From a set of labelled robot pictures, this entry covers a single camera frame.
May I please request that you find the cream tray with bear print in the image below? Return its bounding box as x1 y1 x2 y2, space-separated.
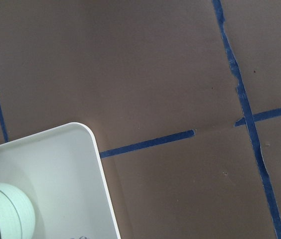
0 122 121 239

